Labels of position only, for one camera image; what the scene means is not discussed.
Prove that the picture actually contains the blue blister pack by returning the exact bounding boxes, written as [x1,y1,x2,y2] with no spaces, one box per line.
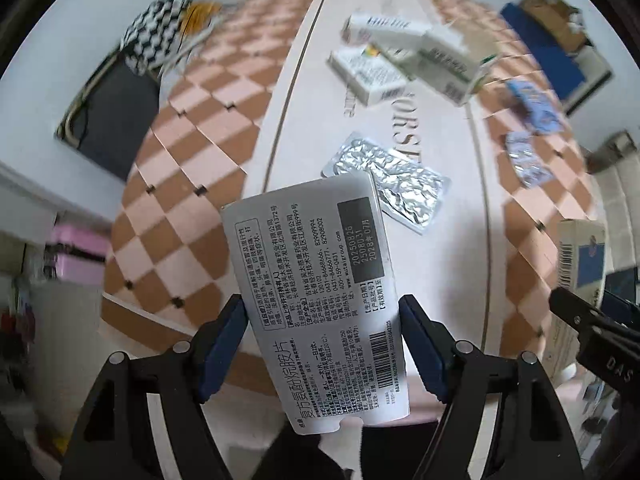
[505,79,561,135]

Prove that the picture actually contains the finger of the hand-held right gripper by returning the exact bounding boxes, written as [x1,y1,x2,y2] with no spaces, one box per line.
[548,287,608,336]
[597,287,640,323]

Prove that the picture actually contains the cardboard box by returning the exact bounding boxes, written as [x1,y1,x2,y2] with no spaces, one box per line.
[520,0,587,56]

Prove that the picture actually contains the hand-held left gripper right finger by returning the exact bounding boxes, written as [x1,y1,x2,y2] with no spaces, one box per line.
[398,294,586,480]

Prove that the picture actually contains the yellow cloth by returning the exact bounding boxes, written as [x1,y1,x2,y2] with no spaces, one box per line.
[182,2,222,37]

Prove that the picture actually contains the black white checkered cloth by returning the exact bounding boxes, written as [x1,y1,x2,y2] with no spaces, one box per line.
[120,0,193,77]

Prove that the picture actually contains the white box blue label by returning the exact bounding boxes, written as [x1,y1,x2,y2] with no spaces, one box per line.
[542,219,608,383]

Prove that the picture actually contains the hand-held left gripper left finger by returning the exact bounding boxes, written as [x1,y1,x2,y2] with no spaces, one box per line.
[60,294,248,480]

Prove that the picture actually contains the person's dark pants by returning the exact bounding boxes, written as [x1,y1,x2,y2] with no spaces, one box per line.
[260,420,446,480]

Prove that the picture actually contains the white medicine box blue print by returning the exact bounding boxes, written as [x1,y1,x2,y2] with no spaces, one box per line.
[341,12,437,50]

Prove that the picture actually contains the pink suitcase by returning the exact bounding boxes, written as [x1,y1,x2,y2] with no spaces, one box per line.
[47,225,111,288]

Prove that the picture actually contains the white green medicine box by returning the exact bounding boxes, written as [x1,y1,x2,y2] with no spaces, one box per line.
[379,30,497,107]

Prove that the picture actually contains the blue board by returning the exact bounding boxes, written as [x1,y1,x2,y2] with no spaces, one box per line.
[500,2,588,103]

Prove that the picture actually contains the grey printed medicine box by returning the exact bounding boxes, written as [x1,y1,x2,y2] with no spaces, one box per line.
[220,172,412,433]

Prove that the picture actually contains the table with diamond-pattern cloth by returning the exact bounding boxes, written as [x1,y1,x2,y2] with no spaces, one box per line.
[100,0,601,411]

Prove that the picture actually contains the large silver blister pack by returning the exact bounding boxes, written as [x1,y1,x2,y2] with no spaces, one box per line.
[320,132,452,235]

